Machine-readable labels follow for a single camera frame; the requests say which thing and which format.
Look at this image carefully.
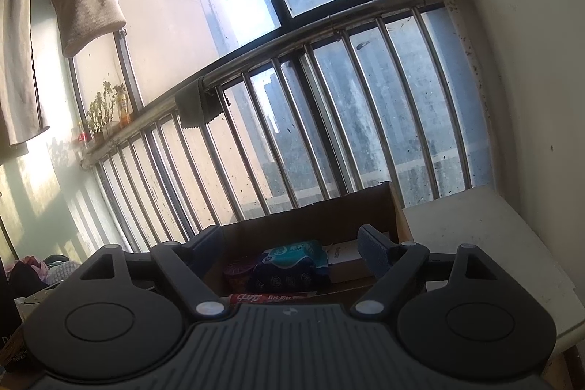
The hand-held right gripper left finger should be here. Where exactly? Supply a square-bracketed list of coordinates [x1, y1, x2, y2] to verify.
[80, 224, 231, 320]

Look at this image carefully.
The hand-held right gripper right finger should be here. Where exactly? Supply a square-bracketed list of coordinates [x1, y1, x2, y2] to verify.
[350, 224, 499, 320]

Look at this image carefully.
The white carton box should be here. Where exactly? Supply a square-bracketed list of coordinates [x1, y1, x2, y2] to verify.
[322, 230, 394, 285]

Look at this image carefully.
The purple air freshener can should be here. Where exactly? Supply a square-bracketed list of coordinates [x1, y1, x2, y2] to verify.
[223, 255, 257, 295]

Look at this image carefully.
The brown cardboard box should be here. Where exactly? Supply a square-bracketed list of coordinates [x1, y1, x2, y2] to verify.
[201, 182, 414, 313]

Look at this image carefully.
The blue wet wipes pack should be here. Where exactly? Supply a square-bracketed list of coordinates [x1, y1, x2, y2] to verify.
[251, 240, 331, 294]

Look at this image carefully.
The red toothpaste box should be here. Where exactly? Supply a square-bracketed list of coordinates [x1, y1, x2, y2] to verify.
[227, 290, 321, 307]

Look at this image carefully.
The grey cloth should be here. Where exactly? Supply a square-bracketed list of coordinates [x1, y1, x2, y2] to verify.
[174, 80, 231, 129]

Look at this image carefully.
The orange bottle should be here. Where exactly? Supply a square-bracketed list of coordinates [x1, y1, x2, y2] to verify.
[116, 91, 133, 126]

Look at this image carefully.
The potted green plant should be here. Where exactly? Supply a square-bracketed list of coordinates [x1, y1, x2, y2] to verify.
[86, 82, 129, 137]

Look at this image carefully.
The pile of clothes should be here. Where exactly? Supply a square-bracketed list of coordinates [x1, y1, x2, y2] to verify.
[4, 255, 83, 295]

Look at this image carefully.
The metal window railing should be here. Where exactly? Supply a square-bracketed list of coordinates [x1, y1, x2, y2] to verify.
[80, 0, 497, 254]

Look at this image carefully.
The beige knit garment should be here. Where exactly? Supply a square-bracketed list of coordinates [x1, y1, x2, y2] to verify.
[42, 0, 127, 58]

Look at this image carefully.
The white hanging garment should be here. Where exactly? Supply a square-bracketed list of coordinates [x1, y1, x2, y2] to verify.
[0, 0, 51, 148]

